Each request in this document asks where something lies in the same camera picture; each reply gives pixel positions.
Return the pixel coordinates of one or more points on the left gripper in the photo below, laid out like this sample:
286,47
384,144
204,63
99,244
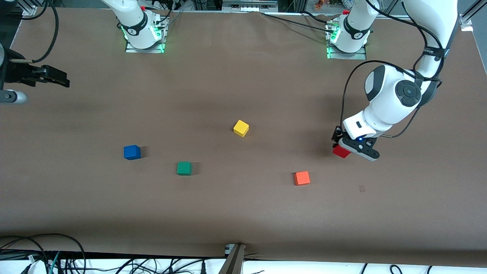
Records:
337,134

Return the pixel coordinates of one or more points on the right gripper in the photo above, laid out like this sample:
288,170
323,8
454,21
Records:
17,71

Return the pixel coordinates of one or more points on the red cube block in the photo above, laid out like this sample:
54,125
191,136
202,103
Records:
341,152

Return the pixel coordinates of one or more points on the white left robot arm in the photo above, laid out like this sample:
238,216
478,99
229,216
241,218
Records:
395,102

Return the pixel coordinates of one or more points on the orange cube block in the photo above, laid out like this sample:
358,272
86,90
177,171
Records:
301,178

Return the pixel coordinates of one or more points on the yellow cube block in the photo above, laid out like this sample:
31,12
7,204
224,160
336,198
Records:
241,128

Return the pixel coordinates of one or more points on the blue cube block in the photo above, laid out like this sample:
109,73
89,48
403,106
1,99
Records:
131,152

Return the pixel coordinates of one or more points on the green cube block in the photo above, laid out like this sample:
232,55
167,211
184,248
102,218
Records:
184,168

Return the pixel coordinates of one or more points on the brown table cover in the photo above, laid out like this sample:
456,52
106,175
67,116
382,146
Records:
243,76

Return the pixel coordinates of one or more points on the aluminium frame profile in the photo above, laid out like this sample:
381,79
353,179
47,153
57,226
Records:
30,8
465,21

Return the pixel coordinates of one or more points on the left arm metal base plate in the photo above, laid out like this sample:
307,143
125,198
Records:
357,56

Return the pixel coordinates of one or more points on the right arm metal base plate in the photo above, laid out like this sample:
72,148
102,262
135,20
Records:
144,50

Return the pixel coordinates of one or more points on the grey metal post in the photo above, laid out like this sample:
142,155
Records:
234,262

